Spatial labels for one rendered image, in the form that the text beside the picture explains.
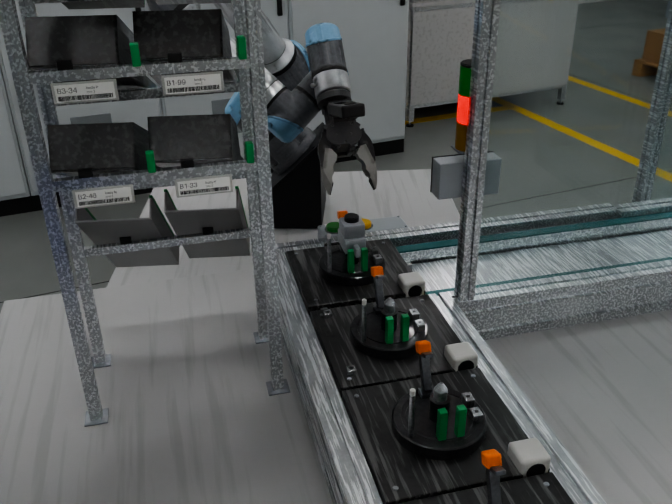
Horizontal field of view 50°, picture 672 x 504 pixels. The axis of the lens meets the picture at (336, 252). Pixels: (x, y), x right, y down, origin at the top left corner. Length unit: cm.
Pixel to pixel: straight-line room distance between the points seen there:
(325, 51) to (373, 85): 323
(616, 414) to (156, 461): 79
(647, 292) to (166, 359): 101
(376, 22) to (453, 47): 104
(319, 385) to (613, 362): 60
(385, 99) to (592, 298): 339
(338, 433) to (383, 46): 378
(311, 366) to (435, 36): 438
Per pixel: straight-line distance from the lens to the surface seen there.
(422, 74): 546
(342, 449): 109
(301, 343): 130
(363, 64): 467
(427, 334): 128
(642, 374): 149
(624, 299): 162
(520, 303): 150
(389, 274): 149
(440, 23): 544
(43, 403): 144
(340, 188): 219
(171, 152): 117
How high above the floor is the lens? 171
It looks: 28 degrees down
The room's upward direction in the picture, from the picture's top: 1 degrees counter-clockwise
